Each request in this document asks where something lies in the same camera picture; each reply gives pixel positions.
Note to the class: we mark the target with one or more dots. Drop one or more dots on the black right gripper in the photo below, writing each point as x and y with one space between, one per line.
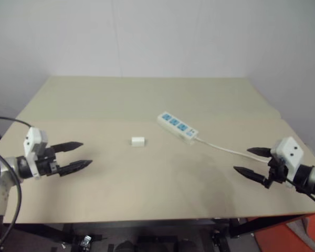
277 170

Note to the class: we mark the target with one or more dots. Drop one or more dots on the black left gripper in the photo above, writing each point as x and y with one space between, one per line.
45 164

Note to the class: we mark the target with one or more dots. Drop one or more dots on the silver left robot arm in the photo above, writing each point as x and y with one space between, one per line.
5 168

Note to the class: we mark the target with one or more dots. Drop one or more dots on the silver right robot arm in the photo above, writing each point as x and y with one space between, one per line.
312 177

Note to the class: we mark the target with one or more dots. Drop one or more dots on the white plug adapter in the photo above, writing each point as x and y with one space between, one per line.
137 142

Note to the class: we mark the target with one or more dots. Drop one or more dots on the white power strip blue sockets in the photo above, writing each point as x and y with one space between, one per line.
177 126

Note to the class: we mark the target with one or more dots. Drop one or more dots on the orange floor object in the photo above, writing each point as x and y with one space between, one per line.
294 233

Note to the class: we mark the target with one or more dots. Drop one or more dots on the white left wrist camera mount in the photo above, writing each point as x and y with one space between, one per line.
31 143

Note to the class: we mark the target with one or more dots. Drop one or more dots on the black table frame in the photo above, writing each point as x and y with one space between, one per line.
152 231

